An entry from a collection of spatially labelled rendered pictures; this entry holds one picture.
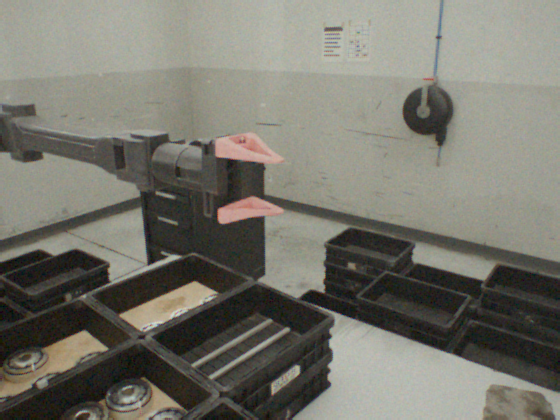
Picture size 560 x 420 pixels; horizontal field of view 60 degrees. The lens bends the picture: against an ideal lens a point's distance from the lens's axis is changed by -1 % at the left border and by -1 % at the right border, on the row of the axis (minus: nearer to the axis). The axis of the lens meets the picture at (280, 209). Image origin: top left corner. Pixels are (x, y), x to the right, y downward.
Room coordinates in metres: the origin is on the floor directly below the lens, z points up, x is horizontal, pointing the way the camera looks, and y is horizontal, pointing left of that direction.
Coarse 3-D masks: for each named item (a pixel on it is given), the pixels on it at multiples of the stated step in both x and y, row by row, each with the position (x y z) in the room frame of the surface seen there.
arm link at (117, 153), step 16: (16, 112) 0.89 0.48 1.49; (32, 112) 0.91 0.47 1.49; (16, 128) 0.87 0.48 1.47; (32, 128) 0.85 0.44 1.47; (48, 128) 0.82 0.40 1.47; (64, 128) 0.82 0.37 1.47; (80, 128) 0.82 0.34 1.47; (16, 144) 0.88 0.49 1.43; (32, 144) 0.85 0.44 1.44; (48, 144) 0.81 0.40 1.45; (64, 144) 0.78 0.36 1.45; (80, 144) 0.76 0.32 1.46; (96, 144) 0.73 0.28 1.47; (112, 144) 0.71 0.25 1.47; (128, 144) 0.68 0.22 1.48; (144, 144) 0.68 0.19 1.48; (16, 160) 0.91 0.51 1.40; (32, 160) 0.90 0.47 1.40; (80, 160) 0.76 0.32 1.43; (96, 160) 0.73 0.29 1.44; (112, 160) 0.71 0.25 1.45; (128, 160) 0.68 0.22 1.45; (144, 160) 0.68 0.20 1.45; (128, 176) 0.69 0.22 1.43; (144, 176) 0.68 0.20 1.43
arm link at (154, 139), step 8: (136, 136) 0.69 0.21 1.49; (144, 136) 0.68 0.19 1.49; (152, 136) 0.67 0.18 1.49; (160, 136) 0.69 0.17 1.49; (168, 136) 0.70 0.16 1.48; (152, 144) 0.67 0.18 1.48; (160, 144) 0.68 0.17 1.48; (184, 144) 0.72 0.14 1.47; (192, 144) 0.70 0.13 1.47; (200, 144) 0.69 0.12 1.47; (152, 152) 0.67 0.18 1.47; (152, 176) 0.67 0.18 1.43; (136, 184) 0.69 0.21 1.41; (144, 184) 0.68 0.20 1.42; (152, 184) 0.67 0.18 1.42; (160, 184) 0.68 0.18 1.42; (168, 184) 0.69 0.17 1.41
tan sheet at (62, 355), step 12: (72, 336) 1.15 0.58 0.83; (84, 336) 1.15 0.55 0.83; (48, 348) 1.10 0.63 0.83; (60, 348) 1.10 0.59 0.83; (72, 348) 1.10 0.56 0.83; (84, 348) 1.10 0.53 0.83; (96, 348) 1.10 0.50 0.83; (60, 360) 1.04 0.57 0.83; (72, 360) 1.05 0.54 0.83; (12, 384) 0.95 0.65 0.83; (24, 384) 0.95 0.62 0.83
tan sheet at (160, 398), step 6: (144, 378) 0.98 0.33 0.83; (150, 384) 0.95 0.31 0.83; (156, 390) 0.93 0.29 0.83; (156, 396) 0.91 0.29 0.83; (162, 396) 0.91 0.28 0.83; (102, 402) 0.89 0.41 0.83; (156, 402) 0.89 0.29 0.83; (162, 402) 0.89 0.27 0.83; (168, 402) 0.89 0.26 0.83; (174, 402) 0.89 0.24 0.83; (150, 408) 0.87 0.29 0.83; (156, 408) 0.87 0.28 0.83; (144, 414) 0.86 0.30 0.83
